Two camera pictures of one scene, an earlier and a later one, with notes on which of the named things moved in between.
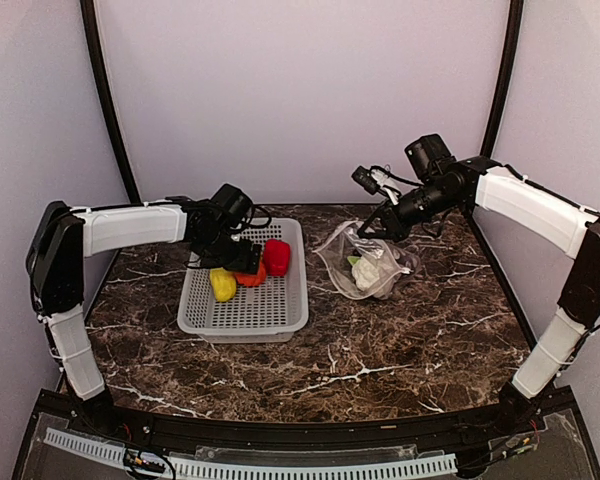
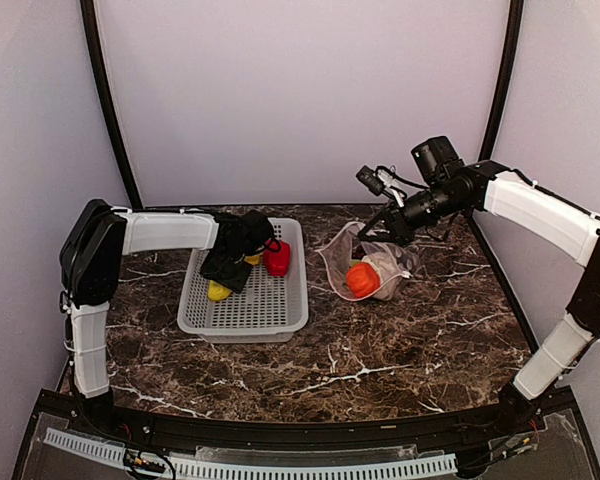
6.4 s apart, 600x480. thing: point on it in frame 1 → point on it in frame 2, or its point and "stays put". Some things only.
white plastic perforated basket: x=268 y=312 stays put
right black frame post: x=505 y=79 stays put
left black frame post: x=96 y=54 stays put
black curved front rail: x=311 y=433 stays put
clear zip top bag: x=361 y=267 stays put
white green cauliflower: x=364 y=272 → x=386 y=269
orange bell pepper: x=252 y=279 → x=362 y=279
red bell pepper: x=277 y=254 stays put
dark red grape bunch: x=407 y=261 → x=357 y=249
